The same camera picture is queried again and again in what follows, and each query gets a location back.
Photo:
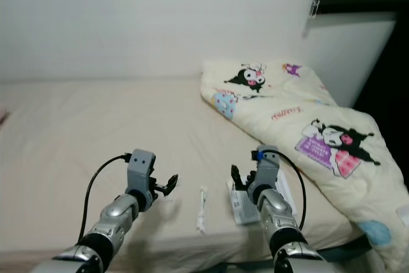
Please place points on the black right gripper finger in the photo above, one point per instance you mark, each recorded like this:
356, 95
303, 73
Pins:
246, 174
238, 176

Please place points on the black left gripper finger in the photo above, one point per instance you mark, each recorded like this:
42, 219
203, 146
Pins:
170, 180
167, 192

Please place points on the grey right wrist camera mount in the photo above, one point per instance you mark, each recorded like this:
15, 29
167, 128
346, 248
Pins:
268, 167

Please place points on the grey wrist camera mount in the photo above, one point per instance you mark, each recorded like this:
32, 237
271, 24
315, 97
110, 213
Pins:
268, 167
142, 165

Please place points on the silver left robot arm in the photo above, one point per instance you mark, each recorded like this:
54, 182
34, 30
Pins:
118, 212

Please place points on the cream sheeted mattress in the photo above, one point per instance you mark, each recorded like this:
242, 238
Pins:
102, 123

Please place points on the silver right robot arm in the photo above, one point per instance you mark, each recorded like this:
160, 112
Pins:
280, 212

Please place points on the cream cartoon print blanket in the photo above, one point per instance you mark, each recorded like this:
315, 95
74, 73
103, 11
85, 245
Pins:
294, 116

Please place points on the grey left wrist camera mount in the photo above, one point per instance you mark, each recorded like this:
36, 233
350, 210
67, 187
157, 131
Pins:
142, 165

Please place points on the white paperback book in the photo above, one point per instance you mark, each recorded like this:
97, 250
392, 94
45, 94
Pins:
243, 208

